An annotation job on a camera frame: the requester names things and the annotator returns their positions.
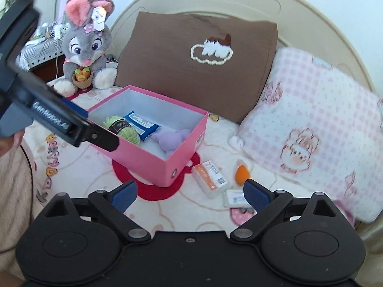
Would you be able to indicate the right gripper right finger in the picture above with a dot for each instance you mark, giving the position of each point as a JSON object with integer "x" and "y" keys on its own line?
{"x": 269, "y": 207}

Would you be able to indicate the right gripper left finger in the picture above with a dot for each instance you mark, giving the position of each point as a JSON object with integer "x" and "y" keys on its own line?
{"x": 111, "y": 207}

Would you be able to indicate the small white sachet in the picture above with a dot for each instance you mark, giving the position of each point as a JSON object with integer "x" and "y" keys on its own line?
{"x": 234, "y": 199}

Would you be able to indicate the orange makeup sponge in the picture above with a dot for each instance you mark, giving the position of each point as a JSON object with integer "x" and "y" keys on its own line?
{"x": 242, "y": 175}

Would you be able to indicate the orange white small box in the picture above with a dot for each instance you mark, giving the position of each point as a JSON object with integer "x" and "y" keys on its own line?
{"x": 210, "y": 179}

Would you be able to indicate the green yarn ball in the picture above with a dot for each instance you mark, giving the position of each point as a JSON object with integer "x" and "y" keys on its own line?
{"x": 121, "y": 127}

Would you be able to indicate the purple plush toy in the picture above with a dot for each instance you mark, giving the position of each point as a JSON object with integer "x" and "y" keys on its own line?
{"x": 170, "y": 141}

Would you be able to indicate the person's left hand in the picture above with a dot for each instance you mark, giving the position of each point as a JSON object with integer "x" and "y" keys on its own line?
{"x": 8, "y": 143}

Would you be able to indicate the cluttered bedside table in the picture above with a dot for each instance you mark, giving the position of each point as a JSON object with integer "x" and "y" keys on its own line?
{"x": 41, "y": 50}

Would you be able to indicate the white printed bed blanket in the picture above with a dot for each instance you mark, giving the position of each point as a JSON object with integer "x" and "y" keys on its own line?
{"x": 196, "y": 188}

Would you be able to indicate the pink cardboard box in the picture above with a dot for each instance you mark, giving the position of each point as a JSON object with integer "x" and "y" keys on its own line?
{"x": 148, "y": 160}

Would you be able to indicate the grey bunny plush toy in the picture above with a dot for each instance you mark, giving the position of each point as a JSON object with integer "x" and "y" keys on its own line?
{"x": 84, "y": 46}

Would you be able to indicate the pink checkered pillow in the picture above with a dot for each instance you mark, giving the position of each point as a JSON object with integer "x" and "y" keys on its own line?
{"x": 319, "y": 128}

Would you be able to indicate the brown embroidered pillow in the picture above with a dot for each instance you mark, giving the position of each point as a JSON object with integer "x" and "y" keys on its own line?
{"x": 217, "y": 64}

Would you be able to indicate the cream bed headboard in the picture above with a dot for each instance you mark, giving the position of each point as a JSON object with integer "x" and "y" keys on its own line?
{"x": 300, "y": 25}

